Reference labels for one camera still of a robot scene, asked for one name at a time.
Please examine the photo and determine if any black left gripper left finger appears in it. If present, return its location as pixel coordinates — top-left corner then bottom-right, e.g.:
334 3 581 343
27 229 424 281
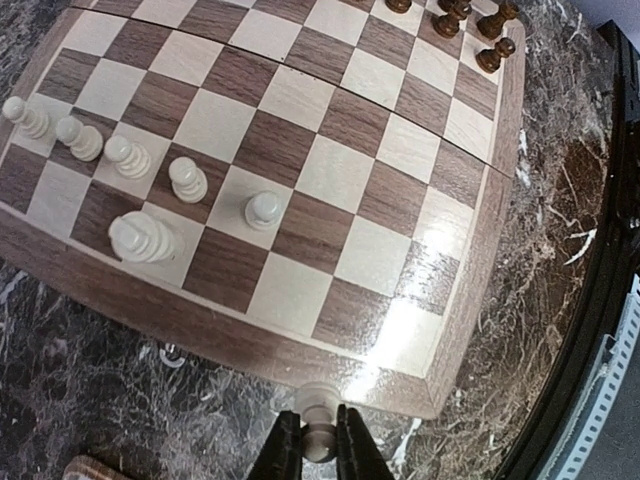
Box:
247 410 303 480

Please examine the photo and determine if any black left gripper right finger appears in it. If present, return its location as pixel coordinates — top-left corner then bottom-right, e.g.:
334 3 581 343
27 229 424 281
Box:
336 404 393 480

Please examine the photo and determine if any white chess pawn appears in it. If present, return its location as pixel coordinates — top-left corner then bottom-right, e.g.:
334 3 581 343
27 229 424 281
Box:
169 157 208 203
104 135 151 179
244 191 283 230

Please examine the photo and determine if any white chess queen piece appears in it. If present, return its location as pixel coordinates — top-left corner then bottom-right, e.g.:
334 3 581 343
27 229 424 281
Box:
108 211 185 263

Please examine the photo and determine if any wooden chessboard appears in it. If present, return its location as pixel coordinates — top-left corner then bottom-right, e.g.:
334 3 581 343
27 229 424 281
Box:
1 1 525 419

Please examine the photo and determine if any silver metal tray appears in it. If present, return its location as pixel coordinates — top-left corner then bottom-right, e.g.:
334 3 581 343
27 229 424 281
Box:
62 455 130 480

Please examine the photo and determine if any dark chess pieces row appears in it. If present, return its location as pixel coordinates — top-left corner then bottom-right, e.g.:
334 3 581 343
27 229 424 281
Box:
416 1 520 74

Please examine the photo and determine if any white slotted cable duct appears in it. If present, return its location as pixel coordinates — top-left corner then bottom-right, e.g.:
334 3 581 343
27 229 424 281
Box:
546 275 639 479

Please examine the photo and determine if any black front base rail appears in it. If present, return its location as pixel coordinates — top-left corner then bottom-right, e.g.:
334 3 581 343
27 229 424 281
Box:
499 19 640 480

